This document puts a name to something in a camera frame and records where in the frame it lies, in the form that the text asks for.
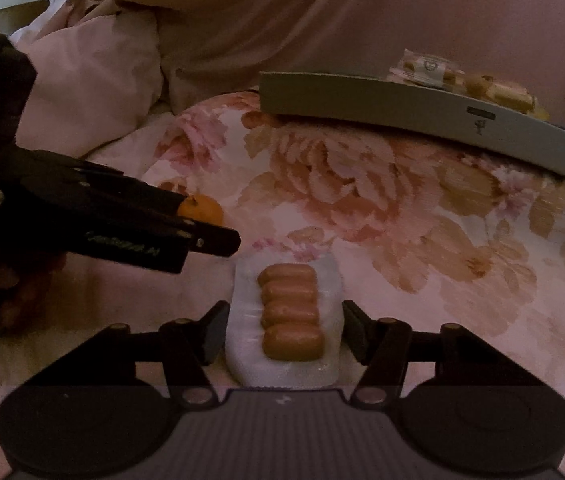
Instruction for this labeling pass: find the white sausage packet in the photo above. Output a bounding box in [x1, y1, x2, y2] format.
[224, 251, 346, 389]

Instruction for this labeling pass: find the clear round label packet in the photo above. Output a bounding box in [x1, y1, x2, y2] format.
[386, 49, 464, 87]

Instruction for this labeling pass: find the pale pink quilt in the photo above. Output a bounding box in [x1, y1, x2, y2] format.
[10, 0, 176, 162]

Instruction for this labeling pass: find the pink curtain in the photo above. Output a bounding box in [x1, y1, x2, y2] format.
[67, 0, 565, 111]

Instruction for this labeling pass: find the mandarin orange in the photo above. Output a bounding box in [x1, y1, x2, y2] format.
[177, 194, 225, 227]

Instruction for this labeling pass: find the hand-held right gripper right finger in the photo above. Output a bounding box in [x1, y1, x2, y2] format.
[342, 300, 550, 406]

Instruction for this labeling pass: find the grey cardboard box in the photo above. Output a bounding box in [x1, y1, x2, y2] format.
[257, 70, 565, 189]

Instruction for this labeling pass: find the floral bed sheet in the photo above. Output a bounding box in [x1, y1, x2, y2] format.
[0, 91, 565, 480]

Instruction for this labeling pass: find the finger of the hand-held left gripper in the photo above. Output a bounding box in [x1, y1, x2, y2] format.
[66, 229, 189, 276]
[76, 159, 242, 257]

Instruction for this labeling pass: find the wooden headboard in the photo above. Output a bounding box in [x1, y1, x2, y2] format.
[0, 0, 52, 37]

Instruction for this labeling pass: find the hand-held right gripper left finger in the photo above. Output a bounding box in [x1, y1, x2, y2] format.
[22, 301, 232, 406]

